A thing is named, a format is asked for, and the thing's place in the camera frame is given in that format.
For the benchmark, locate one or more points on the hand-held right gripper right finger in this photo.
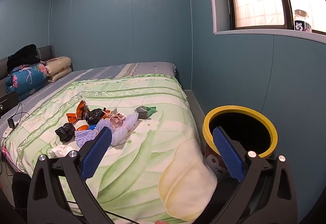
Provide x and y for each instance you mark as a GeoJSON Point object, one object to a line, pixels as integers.
{"type": "Point", "coordinates": [228, 152]}

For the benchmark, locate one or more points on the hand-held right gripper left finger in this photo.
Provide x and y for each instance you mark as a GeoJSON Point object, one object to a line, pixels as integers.
{"type": "Point", "coordinates": [96, 152]}

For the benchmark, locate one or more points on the pink cloth bundle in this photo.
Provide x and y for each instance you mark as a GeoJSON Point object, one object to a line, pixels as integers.
{"type": "Point", "coordinates": [116, 119]}

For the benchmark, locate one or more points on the orange snack wrapper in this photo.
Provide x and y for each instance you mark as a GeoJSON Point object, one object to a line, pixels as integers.
{"type": "Point", "coordinates": [77, 113]}

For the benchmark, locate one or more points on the yellow-rimmed trash bin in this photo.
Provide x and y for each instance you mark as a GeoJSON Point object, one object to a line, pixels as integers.
{"type": "Point", "coordinates": [239, 109]}

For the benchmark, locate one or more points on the blue and white cloth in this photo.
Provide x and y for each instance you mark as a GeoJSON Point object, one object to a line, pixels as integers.
{"type": "Point", "coordinates": [92, 127]}

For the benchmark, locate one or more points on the crumpled black plastic bag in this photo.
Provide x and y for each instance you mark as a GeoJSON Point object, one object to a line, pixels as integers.
{"type": "Point", "coordinates": [65, 132]}
{"type": "Point", "coordinates": [94, 116]}

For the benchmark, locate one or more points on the white crumpled tissue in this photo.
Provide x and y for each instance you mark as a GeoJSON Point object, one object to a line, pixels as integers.
{"type": "Point", "coordinates": [59, 150]}

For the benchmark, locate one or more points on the green floral quilt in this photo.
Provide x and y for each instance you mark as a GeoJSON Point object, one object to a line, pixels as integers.
{"type": "Point", "coordinates": [140, 163]}

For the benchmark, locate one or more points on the green silver snack wrapper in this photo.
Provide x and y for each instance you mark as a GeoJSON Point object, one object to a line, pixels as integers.
{"type": "Point", "coordinates": [142, 112]}

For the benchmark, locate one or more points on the black power adapter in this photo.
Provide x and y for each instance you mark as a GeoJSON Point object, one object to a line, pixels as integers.
{"type": "Point", "coordinates": [10, 122]}

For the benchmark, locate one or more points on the beige folded blanket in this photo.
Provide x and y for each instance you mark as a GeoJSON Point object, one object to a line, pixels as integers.
{"type": "Point", "coordinates": [59, 66]}

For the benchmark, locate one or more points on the striped grey bed sheet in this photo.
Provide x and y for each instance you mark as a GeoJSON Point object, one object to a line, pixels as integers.
{"type": "Point", "coordinates": [142, 68]}

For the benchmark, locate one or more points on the blue floral pillow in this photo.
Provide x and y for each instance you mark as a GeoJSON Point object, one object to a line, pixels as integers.
{"type": "Point", "coordinates": [28, 79]}

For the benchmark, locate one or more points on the grey bed headboard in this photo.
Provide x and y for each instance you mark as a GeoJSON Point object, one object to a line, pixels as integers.
{"type": "Point", "coordinates": [47, 52]}

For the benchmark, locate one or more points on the black clothing pile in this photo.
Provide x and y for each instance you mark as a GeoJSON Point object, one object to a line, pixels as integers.
{"type": "Point", "coordinates": [24, 56]}

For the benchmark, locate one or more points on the glass bottle with dark label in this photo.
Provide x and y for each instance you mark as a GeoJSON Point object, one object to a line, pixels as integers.
{"type": "Point", "coordinates": [301, 23]}

